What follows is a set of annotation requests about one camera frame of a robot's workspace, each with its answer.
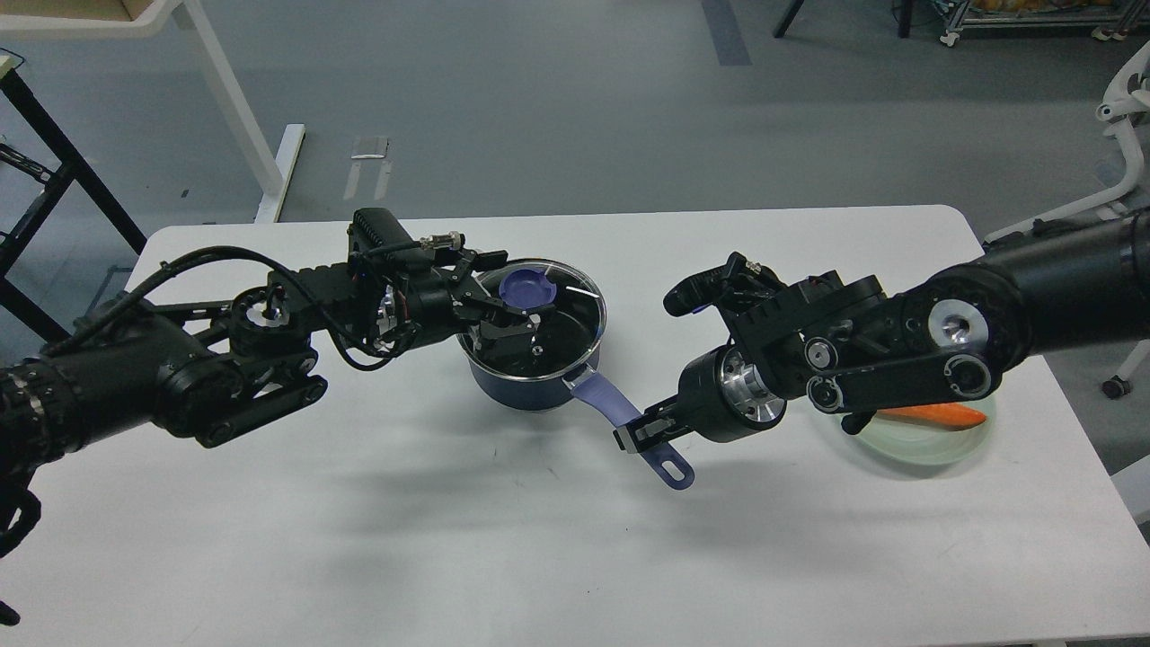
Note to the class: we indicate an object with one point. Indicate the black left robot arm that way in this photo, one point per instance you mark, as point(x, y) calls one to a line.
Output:
point(214, 371)

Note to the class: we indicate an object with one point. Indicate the pale green glass plate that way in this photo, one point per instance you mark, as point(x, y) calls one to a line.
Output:
point(925, 445)

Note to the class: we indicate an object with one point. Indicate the metal wheeled cart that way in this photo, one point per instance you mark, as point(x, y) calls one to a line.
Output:
point(1106, 20)

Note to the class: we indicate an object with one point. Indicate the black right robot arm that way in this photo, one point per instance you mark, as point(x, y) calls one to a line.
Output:
point(850, 349)

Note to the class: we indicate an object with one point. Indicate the orange toy carrot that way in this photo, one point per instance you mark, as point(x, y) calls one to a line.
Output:
point(955, 416)

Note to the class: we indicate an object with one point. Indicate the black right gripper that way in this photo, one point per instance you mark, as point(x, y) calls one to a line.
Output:
point(719, 396)

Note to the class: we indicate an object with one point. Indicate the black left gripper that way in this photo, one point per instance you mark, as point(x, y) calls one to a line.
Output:
point(430, 306)

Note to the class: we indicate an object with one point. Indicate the glass lid with blue knob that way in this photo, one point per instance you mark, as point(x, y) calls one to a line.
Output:
point(561, 323)

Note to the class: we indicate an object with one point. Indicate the black metal stand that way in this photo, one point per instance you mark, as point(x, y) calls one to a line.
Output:
point(73, 169)

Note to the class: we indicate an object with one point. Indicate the blue saucepan with handle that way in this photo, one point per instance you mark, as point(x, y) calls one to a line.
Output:
point(584, 383)

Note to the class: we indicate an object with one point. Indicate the white table frame leg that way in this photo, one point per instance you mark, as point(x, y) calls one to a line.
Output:
point(136, 20)

